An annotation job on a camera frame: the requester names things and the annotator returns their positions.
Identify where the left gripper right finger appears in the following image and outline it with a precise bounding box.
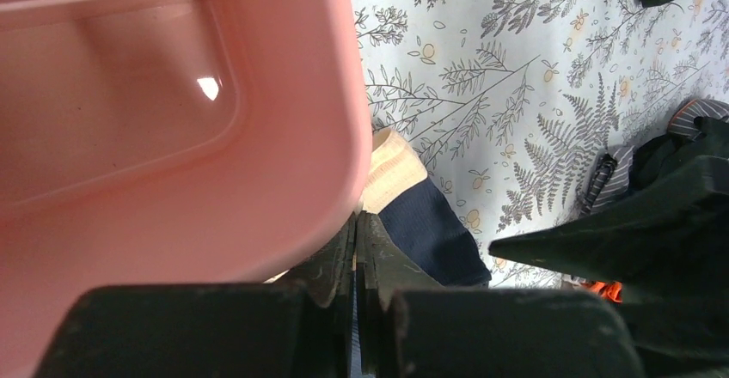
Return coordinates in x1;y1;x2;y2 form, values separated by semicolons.
354;213;645;377

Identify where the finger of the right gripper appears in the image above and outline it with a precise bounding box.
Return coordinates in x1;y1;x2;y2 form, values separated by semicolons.
489;155;728;297

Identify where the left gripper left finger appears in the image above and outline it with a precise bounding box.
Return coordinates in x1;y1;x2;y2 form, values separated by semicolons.
34;216;357;377

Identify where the navy underwear beige waistband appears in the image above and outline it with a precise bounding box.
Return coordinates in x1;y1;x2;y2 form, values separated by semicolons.
358;128;492;288

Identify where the orange garment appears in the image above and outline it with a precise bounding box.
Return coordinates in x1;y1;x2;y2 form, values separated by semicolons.
581;281;622;303

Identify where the striped navy garment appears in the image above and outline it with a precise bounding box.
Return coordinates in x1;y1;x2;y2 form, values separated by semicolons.
579;99;728;217

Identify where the pink divided organizer tray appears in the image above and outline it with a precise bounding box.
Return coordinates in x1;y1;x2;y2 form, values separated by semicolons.
1;0;371;377

